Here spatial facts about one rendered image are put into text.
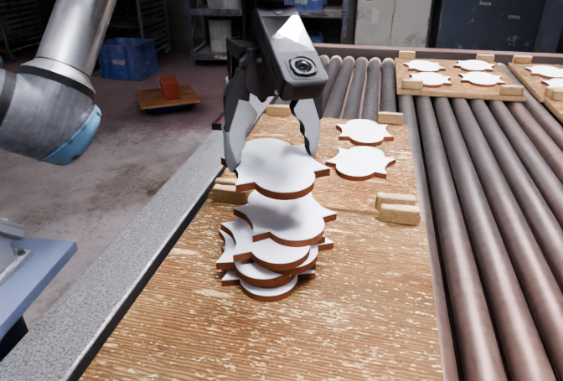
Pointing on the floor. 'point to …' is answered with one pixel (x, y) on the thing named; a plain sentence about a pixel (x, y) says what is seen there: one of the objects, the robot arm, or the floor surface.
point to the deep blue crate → (128, 59)
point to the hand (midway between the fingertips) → (274, 162)
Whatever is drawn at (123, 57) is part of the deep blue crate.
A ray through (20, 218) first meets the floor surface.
